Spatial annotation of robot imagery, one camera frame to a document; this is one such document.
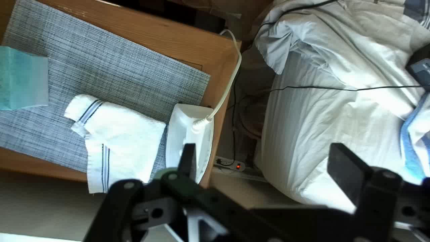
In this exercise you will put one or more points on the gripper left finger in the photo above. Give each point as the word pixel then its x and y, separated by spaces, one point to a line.
pixel 121 208

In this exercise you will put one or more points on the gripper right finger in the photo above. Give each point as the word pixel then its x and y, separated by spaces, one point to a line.
pixel 376 195

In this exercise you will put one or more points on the white towel with dark stripes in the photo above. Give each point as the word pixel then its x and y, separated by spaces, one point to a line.
pixel 124 141

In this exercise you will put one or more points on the teal tissue box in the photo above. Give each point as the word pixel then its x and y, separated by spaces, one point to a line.
pixel 22 79

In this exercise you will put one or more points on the blue and white cloth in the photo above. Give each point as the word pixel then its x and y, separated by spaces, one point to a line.
pixel 408 148

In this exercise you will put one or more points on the white duvet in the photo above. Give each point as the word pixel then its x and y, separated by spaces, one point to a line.
pixel 329 134

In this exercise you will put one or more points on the white clothes iron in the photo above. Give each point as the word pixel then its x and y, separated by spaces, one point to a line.
pixel 183 124

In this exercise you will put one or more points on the white power strip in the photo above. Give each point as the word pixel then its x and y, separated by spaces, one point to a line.
pixel 231 164

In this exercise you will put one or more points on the dark grey device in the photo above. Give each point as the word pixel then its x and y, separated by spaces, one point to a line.
pixel 421 72

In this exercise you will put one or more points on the grey woven placemat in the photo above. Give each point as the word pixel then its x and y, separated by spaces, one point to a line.
pixel 107 67

